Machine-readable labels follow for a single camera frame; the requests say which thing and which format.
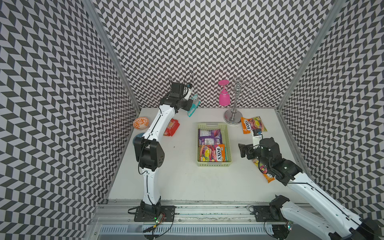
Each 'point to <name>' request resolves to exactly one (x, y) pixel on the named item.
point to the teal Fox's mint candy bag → (225, 154)
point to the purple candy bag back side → (209, 137)
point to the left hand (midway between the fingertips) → (188, 102)
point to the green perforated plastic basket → (226, 128)
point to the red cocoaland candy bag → (172, 127)
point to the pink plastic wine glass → (224, 97)
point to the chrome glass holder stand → (237, 89)
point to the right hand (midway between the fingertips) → (248, 145)
